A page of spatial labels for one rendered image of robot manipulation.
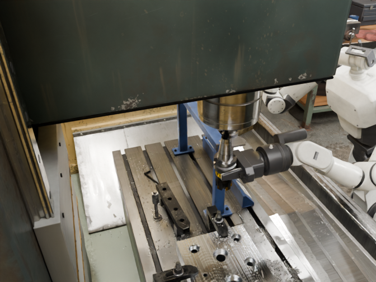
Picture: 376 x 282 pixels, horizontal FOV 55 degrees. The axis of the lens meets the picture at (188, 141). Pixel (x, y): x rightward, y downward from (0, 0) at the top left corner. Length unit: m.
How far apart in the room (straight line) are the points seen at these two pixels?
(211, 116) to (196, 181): 0.71
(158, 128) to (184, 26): 1.40
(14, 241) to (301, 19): 0.63
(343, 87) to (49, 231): 1.16
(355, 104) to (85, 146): 1.31
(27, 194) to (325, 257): 1.18
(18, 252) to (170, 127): 1.54
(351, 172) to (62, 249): 0.84
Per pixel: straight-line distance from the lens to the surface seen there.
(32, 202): 0.67
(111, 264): 1.63
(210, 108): 0.84
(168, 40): 0.66
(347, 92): 1.47
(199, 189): 1.49
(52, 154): 0.86
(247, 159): 1.03
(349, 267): 1.58
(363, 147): 1.67
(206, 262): 1.13
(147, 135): 1.99
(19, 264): 0.60
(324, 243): 1.61
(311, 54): 0.81
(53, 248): 0.73
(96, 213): 1.79
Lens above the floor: 1.88
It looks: 33 degrees down
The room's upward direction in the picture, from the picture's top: 1 degrees counter-clockwise
